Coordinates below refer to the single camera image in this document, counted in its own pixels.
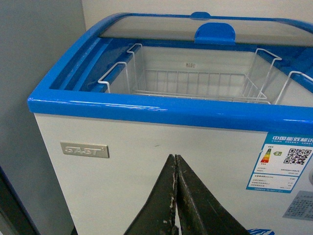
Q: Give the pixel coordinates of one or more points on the glass sliding lid blue handle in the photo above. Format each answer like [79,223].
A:
[210,31]

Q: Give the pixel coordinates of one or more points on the blue energy efficiency label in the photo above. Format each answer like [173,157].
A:
[281,162]

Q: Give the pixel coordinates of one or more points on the white chest freezer blue rim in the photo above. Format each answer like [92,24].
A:
[220,140]

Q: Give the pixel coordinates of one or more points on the silver SAST brand plate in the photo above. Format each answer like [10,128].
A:
[85,149]

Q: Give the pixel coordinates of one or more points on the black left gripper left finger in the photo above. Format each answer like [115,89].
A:
[157,216]

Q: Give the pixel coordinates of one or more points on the grey oval temperature control panel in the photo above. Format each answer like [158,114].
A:
[310,177]

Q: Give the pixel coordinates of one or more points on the white wire freezer basket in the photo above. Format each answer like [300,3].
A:
[239,76]

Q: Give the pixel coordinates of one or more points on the grey instruction sticker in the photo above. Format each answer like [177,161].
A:
[301,207]

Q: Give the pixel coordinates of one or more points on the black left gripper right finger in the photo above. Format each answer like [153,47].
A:
[200,213]

